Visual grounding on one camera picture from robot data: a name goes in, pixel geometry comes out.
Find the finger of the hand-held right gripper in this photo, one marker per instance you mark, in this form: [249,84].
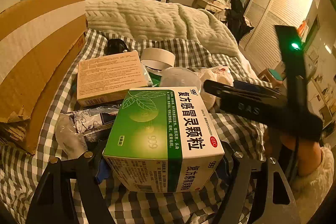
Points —
[252,83]
[236,91]

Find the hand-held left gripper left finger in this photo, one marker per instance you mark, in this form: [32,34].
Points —
[101,174]

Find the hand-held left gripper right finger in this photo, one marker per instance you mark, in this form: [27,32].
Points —
[237,169]

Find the green white medicine box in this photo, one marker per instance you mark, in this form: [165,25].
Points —
[157,129]

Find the green foil packet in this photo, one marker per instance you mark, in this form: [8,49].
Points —
[155,79]

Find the tan printed box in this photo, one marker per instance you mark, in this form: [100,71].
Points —
[110,77]

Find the large cardboard box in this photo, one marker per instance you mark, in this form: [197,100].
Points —
[39,56]

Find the person's right forearm white sleeve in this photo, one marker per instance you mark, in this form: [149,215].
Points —
[315,176]

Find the person's right hand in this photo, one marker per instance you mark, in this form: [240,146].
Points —
[291,141]

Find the white packet red label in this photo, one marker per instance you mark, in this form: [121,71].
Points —
[216,77]

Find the teal stool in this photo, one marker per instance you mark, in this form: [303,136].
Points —
[277,74]

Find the clear plastic wrapper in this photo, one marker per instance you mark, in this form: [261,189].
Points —
[68,140]

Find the clear plastic bag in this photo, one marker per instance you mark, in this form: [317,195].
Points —
[181,79]

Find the floral printed packet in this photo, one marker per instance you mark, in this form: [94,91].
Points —
[86,119]

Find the black hanging clothes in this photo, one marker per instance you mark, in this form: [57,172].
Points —
[239,19]

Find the grey checkered bedsheet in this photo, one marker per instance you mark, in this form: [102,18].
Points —
[183,50]

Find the white louvered wardrobe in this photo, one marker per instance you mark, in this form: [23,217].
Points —
[275,16]

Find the white tape roll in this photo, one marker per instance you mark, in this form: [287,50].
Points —
[157,56]

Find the white vanity table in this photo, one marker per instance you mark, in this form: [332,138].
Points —
[212,3]

